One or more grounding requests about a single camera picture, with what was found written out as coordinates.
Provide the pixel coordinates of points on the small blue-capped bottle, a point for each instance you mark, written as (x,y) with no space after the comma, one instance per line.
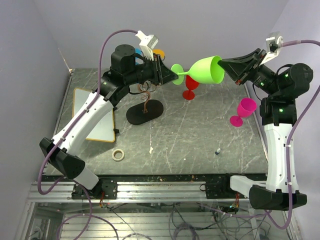
(217,152)

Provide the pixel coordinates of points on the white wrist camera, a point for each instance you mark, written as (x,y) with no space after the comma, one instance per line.
(274,40)
(147,44)

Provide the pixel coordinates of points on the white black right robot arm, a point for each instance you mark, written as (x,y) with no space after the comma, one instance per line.
(279,117)

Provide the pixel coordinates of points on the masking tape roll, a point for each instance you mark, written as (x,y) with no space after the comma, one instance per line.
(118,155)

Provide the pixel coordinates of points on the green plastic wine glass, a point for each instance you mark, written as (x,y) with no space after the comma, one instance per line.
(204,71)

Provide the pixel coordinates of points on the yellow-framed whiteboard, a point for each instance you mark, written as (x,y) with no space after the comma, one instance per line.
(104,131)

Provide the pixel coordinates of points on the blue plastic wine glass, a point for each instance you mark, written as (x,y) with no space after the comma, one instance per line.
(139,56)

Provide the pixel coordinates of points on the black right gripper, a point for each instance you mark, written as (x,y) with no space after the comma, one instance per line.
(238,70)

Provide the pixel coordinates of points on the pink plastic wine glass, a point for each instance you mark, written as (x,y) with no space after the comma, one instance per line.
(246,108)

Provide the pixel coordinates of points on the red plastic wine glass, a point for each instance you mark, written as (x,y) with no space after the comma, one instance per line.
(191,85)

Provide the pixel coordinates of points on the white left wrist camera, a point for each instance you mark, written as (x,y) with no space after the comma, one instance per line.
(147,44)

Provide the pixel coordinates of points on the orange plastic wine glass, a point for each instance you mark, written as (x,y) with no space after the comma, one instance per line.
(159,52)

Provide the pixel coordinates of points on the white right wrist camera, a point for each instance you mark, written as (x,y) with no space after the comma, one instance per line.
(274,40)

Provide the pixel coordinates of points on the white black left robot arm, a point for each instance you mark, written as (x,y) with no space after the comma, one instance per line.
(61,150)

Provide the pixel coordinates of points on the aluminium mounting rail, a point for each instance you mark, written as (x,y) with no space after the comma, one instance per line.
(188,188)

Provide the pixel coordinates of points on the copper wire wine glass rack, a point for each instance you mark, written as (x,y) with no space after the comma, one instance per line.
(148,110)

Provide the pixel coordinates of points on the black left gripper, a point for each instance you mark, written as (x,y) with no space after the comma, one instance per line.
(162,74)

